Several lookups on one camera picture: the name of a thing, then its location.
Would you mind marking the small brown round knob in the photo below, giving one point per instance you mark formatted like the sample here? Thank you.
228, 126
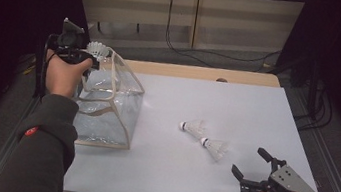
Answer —
221, 80

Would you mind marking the white feather shuttlecock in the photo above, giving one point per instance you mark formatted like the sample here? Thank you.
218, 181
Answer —
216, 148
193, 127
97, 50

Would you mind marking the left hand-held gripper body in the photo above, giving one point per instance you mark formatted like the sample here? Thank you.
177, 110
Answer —
70, 43

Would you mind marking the person's left hand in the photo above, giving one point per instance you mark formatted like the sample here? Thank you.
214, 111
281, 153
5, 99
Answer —
63, 77

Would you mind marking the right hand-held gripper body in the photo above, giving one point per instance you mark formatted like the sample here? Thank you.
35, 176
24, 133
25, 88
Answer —
291, 182

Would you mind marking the clear bag with beige trim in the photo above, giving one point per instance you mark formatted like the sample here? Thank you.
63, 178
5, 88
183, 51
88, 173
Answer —
112, 114

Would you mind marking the light wooden cabinet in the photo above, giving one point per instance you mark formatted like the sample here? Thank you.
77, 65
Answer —
236, 21

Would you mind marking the white table mat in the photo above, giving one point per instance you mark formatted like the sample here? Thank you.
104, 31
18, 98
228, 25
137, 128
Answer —
207, 104

